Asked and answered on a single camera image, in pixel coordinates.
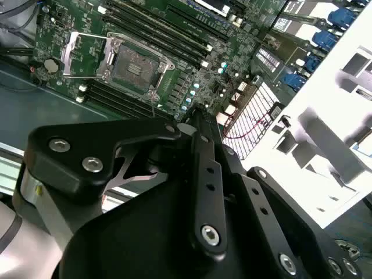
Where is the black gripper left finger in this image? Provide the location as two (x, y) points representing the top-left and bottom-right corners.
(24, 108), (228, 259)

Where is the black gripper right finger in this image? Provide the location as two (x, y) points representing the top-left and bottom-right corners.
(202, 110), (364, 279)

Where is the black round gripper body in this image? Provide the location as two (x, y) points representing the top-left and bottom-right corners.
(58, 171), (291, 279)

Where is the metal socket cover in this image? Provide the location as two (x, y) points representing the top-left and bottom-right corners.
(60, 30), (115, 80)

